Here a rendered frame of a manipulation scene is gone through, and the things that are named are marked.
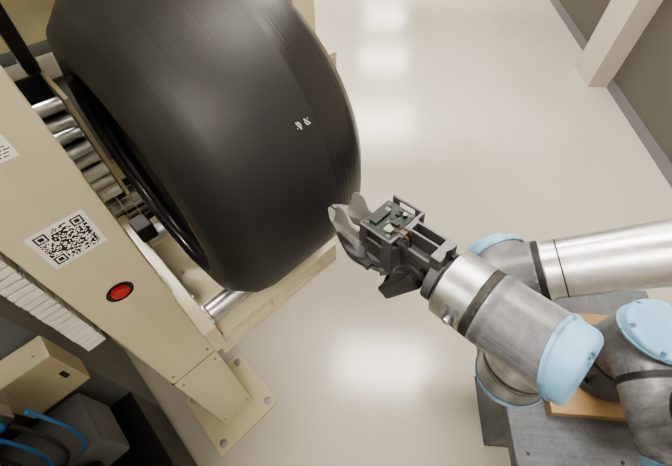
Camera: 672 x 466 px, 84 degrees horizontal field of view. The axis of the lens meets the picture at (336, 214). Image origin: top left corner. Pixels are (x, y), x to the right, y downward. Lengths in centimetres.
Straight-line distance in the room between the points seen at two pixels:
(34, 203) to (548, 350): 61
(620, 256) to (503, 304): 21
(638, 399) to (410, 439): 90
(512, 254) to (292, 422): 127
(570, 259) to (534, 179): 202
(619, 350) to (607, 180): 188
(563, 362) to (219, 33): 52
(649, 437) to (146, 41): 106
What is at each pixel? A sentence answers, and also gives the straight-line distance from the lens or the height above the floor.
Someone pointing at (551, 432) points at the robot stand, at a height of 60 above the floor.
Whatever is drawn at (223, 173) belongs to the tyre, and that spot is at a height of 133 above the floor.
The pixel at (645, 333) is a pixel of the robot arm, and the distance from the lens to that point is 101.
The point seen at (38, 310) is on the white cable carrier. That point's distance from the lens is 74.
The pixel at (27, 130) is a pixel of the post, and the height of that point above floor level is 139.
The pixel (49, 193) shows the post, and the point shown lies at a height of 130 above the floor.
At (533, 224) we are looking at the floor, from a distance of 234.
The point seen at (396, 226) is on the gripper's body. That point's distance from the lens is 47.
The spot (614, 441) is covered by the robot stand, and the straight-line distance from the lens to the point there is 126.
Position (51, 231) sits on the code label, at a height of 125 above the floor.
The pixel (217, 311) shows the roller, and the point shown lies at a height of 92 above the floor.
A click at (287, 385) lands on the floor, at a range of 171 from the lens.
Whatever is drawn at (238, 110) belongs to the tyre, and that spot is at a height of 138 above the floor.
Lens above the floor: 165
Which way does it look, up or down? 51 degrees down
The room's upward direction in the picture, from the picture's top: straight up
